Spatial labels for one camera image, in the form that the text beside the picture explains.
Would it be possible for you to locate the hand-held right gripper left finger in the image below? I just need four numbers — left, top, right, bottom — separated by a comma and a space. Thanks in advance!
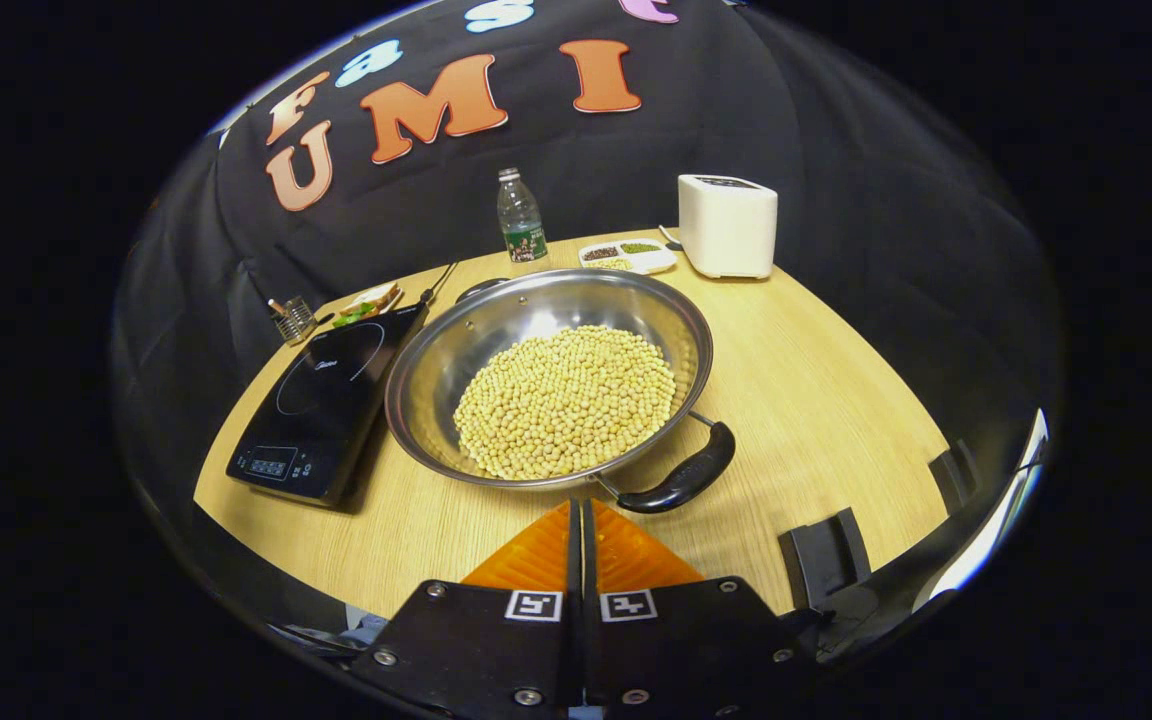
351, 500, 585, 716

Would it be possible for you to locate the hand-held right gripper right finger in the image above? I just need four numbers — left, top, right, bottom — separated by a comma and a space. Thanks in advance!
584, 500, 819, 717

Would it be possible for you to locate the pile of yellow soybeans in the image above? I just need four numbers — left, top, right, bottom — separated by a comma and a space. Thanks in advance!
453, 325, 678, 481

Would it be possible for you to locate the black induction cooktop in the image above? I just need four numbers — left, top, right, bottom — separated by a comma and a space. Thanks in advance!
226, 303, 429, 506

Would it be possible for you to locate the stainless steel pot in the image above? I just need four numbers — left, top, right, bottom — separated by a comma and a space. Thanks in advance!
384, 268, 737, 516

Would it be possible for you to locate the plate with sandwich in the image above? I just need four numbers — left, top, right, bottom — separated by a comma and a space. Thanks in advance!
331, 282, 405, 329

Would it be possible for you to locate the small clear glass cup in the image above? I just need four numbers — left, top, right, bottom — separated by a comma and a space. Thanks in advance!
268, 296, 322, 346

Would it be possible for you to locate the white divided bean plate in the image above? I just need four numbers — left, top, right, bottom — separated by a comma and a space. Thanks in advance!
578, 238, 678, 276

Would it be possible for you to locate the white toaster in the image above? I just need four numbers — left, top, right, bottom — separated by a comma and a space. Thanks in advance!
677, 174, 779, 280

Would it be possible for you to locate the clear plastic water bottle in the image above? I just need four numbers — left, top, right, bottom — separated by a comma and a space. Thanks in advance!
496, 167, 549, 264

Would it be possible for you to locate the black backdrop cloth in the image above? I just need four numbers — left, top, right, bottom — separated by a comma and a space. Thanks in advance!
111, 0, 1067, 641

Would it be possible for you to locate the black cooktop cable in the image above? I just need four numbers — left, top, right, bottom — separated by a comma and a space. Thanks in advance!
421, 262, 459, 306

